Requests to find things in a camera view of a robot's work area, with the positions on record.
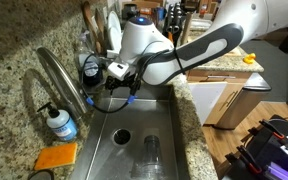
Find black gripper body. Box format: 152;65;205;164
114;75;134;89

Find curved steel tap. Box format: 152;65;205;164
36;46;90;118

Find grey dish rack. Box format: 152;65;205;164
78;43;118;96

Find clear plastic container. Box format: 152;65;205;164
77;31;104;88

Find white plate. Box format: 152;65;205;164
107;25;123;54
106;10;122;34

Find stainless steel sink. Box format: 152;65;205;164
68;83;190;180

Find narrow wooden board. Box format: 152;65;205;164
94;8;107;54

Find soap pump bottle blue label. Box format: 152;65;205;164
36;101;79;142

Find wooden utensils in holder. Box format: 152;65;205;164
81;0;102;54

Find clear glass jar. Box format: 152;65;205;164
130;134;168;180

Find black knife block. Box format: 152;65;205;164
163;2;187;38

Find upright wooden board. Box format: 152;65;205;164
180;11;194;46

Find orange sponge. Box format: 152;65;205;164
33;142;79;171

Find stainless steel trash can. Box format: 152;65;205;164
212;72;272;130

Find dark round sink stopper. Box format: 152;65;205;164
26;168;56;180

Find yellow rubber duck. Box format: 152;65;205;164
242;52;257;65

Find black orange clamp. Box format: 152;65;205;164
236;144;263;175
258;119;285;140

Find black robot cart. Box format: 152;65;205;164
222;114;288;180

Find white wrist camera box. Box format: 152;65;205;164
107;60;131;81

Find black cable blue connectors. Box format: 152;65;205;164
78;39;186;114

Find metal drawer handle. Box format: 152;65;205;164
206;74;237;80

